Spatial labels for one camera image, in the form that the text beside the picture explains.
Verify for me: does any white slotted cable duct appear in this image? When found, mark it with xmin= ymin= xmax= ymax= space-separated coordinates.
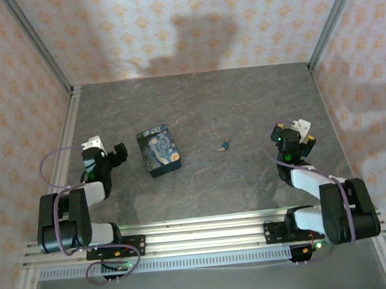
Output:
xmin=38 ymin=246 xmax=294 ymax=282

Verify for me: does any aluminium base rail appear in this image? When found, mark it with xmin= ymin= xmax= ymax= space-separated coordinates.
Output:
xmin=18 ymin=198 xmax=386 ymax=270

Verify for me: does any blue starry night print box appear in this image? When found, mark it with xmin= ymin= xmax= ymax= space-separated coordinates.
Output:
xmin=135 ymin=121 xmax=184 ymax=180

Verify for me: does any aluminium table side rail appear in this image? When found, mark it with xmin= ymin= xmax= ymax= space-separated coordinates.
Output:
xmin=0 ymin=86 xmax=100 ymax=289
xmin=307 ymin=55 xmax=386 ymax=289

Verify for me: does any small blue head key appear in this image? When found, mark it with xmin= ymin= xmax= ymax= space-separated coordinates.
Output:
xmin=215 ymin=140 xmax=233 ymax=153

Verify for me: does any aluminium frame post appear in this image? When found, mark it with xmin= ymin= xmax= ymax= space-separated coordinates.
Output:
xmin=301 ymin=0 xmax=372 ymax=71
xmin=0 ymin=0 xmax=75 ymax=98

